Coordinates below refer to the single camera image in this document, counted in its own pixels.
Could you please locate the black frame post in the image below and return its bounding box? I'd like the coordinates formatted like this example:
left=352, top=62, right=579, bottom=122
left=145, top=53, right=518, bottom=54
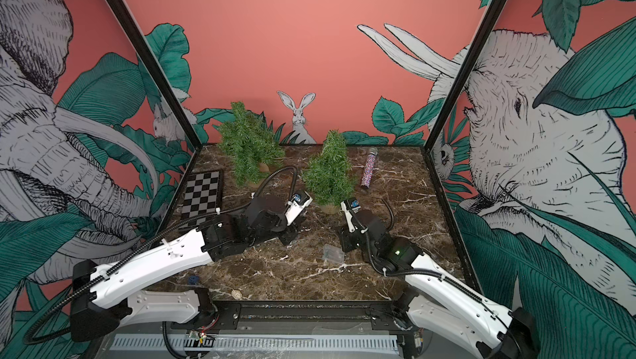
left=106, top=0, right=203, bottom=151
left=424, top=0, right=508, bottom=154

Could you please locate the purple glitter tube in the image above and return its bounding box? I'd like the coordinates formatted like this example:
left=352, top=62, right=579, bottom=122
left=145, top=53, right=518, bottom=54
left=360, top=147, right=379, bottom=189

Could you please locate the white slotted cable duct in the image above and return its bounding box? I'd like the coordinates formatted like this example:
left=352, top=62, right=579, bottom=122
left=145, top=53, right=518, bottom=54
left=108, top=333, right=400, bottom=353

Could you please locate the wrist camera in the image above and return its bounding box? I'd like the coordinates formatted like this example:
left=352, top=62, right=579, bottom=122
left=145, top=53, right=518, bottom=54
left=341, top=198, right=360, bottom=233
left=285, top=191, right=313, bottom=226

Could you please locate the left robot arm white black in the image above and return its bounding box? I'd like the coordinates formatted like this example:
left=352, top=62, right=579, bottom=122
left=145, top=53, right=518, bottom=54
left=23, top=166, right=313, bottom=346

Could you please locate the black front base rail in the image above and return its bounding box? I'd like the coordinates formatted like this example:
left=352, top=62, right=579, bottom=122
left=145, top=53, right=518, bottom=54
left=93, top=300, right=473, bottom=332

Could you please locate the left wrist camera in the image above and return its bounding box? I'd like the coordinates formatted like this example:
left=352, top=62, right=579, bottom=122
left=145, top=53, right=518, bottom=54
left=285, top=191, right=313, bottom=226

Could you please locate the green christmas tree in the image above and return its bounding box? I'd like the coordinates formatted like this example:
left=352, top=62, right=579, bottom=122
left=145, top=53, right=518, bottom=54
left=301, top=130, right=354, bottom=215
left=218, top=101, right=285, bottom=186

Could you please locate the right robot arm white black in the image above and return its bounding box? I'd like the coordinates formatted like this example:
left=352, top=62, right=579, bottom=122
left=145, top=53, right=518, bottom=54
left=340, top=198, right=541, bottom=358

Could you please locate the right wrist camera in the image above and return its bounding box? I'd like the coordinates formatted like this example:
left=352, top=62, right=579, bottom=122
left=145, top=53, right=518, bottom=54
left=341, top=198, right=360, bottom=233

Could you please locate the white round bead near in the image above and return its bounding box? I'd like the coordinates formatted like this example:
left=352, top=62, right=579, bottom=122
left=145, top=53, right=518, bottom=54
left=231, top=289, right=243, bottom=300

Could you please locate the black white checkerboard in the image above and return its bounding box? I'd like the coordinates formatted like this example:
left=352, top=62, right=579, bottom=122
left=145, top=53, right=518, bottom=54
left=181, top=169, right=224, bottom=220

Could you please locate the right black frame post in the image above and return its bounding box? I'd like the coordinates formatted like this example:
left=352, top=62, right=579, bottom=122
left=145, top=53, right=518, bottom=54
left=424, top=0, right=508, bottom=154

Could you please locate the left black frame post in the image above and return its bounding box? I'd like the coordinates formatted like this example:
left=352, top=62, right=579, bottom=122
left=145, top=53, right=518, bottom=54
left=106, top=0, right=203, bottom=151

